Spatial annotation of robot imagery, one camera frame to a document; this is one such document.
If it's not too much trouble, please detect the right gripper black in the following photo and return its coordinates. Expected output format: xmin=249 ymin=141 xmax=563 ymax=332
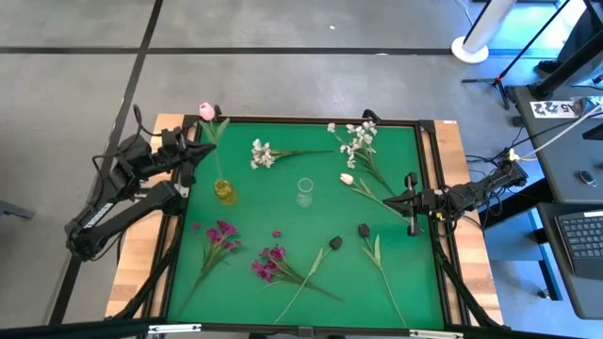
xmin=382 ymin=171 xmax=447 ymax=237

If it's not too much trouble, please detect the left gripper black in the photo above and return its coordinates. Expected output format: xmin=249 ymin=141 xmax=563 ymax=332
xmin=158 ymin=126 xmax=217 ymax=188

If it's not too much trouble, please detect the dark artificial tulip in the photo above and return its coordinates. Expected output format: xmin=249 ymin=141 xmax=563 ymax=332
xmin=357 ymin=222 xmax=409 ymax=329
xmin=272 ymin=234 xmax=344 ymax=326

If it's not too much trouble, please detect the yellow glass vase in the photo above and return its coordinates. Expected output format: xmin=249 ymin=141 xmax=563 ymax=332
xmin=213 ymin=177 xmax=238 ymax=206

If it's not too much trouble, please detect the pink artificial tulip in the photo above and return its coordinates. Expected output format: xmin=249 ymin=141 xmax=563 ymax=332
xmin=197 ymin=102 xmax=232 ymax=185
xmin=339 ymin=171 xmax=412 ymax=225

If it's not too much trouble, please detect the white artificial flower sprig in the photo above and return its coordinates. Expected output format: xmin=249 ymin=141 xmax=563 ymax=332
xmin=249 ymin=137 xmax=335 ymax=170
xmin=326 ymin=120 xmax=397 ymax=197

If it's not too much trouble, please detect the purple artificial flower bunch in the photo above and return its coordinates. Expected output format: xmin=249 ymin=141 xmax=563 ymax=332
xmin=250 ymin=229 xmax=345 ymax=303
xmin=181 ymin=219 xmax=244 ymax=312

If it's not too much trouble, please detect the clear glass vase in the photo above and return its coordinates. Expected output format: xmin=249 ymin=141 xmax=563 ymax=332
xmin=295 ymin=176 xmax=316 ymax=209

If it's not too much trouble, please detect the green table mat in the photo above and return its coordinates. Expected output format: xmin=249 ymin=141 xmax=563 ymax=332
xmin=165 ymin=121 xmax=446 ymax=331

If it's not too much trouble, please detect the black tripod stand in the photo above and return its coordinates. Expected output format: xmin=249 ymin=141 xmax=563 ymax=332
xmin=461 ymin=0 xmax=574 ymax=112

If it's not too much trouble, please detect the black desk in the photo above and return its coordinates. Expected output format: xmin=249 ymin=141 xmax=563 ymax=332
xmin=536 ymin=202 xmax=603 ymax=321
xmin=512 ymin=84 xmax=603 ymax=204

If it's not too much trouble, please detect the white pole with round base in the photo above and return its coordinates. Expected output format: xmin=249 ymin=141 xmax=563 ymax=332
xmin=450 ymin=0 xmax=519 ymax=65

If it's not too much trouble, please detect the white paper label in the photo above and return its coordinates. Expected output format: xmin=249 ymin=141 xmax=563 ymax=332
xmin=530 ymin=100 xmax=583 ymax=119

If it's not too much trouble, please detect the black keyboard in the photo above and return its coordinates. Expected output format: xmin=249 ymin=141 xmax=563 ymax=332
xmin=554 ymin=211 xmax=603 ymax=282

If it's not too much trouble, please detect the grey metal foot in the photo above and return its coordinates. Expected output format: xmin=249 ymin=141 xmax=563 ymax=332
xmin=0 ymin=200 xmax=37 ymax=221

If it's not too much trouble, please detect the thick black pole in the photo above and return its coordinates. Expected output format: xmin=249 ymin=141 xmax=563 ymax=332
xmin=527 ymin=27 xmax=603 ymax=100

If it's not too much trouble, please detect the person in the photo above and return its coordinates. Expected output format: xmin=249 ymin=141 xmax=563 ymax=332
xmin=535 ymin=0 xmax=603 ymax=76

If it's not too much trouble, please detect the silver metal bracket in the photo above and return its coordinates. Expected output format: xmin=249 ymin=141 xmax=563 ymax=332
xmin=148 ymin=323 xmax=203 ymax=335
xmin=408 ymin=329 xmax=465 ymax=339

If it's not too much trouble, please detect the white cable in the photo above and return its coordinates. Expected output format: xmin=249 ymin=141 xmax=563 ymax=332
xmin=508 ymin=103 xmax=603 ymax=164

